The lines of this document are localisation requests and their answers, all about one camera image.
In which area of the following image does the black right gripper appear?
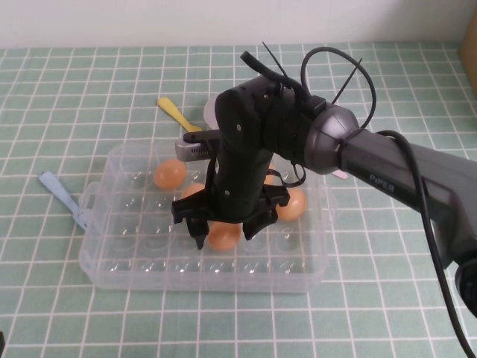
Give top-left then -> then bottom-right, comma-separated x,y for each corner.
171,87 -> 291,251

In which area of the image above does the transparent plastic egg box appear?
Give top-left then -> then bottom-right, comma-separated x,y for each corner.
78,141 -> 339,295

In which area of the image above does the grey round bowl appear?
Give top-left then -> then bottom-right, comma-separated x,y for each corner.
203,97 -> 221,131

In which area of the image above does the yellow plastic knife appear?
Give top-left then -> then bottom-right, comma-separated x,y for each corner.
157,97 -> 204,134

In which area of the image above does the green checked tablecloth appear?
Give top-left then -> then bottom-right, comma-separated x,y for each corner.
0,40 -> 477,358

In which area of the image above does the silver wrist camera black mount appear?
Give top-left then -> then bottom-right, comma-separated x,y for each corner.
174,128 -> 224,163

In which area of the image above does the thin black looped strap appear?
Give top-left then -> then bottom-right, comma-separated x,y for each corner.
267,159 -> 308,192

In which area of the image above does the black cable tie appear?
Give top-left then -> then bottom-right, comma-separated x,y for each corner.
262,42 -> 299,89
331,57 -> 364,107

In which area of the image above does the thick black camera cable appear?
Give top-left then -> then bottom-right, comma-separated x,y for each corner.
240,48 -> 477,358

